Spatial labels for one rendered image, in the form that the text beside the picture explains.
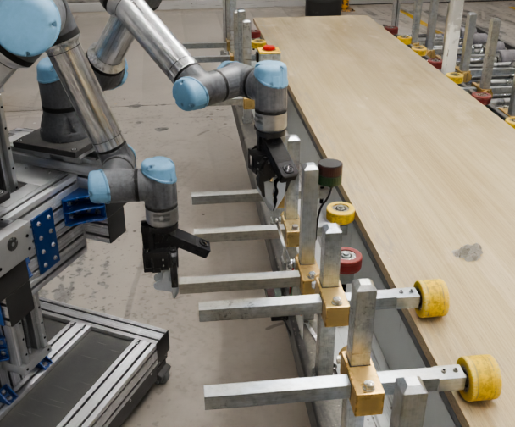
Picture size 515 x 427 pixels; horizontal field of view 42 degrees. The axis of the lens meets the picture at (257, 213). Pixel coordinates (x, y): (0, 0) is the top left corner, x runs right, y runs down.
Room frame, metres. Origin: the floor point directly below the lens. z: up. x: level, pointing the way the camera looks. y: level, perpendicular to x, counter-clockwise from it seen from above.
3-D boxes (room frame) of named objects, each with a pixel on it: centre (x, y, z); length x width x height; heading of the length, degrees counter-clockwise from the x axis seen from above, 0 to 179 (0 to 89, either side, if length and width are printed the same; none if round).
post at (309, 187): (1.44, -0.12, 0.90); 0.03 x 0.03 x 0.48; 7
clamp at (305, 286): (1.41, -0.13, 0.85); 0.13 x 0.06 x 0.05; 7
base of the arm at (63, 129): (1.89, 0.58, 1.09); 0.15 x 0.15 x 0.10
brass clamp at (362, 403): (0.92, -0.18, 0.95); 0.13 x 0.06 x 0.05; 7
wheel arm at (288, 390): (0.90, -0.16, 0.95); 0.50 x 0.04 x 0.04; 97
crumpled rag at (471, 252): (1.42, -0.53, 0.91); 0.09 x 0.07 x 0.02; 124
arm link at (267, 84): (1.48, -0.03, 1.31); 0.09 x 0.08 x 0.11; 46
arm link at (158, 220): (1.35, 0.22, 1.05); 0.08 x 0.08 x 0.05
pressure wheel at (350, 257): (1.41, -0.22, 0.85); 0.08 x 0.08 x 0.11
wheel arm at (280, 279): (1.38, -0.02, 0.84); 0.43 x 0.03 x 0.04; 97
